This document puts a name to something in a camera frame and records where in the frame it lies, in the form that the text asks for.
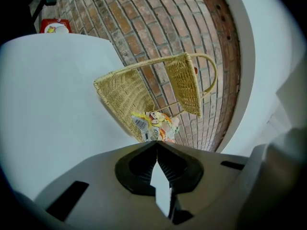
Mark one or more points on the small yellow packet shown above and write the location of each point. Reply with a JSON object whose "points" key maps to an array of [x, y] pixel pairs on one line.
{"points": [[51, 29]]}

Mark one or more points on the red gift box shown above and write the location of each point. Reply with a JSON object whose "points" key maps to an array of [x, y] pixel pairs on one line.
{"points": [[45, 24]]}

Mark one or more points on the orange snack packet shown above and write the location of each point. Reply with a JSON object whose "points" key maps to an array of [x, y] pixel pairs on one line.
{"points": [[195, 71]]}

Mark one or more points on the colourful clear snack packet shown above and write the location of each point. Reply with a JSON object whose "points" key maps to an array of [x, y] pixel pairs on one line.
{"points": [[156, 126]]}

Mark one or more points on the wicker basket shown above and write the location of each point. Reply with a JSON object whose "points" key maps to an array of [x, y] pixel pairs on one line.
{"points": [[120, 97]]}

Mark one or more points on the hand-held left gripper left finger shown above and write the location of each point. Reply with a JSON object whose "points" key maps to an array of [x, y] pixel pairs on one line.
{"points": [[108, 188]]}

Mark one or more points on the white enamel mug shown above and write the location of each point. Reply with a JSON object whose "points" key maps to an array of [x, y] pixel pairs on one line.
{"points": [[61, 29]]}

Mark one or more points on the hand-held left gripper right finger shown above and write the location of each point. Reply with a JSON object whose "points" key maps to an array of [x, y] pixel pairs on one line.
{"points": [[187, 174]]}

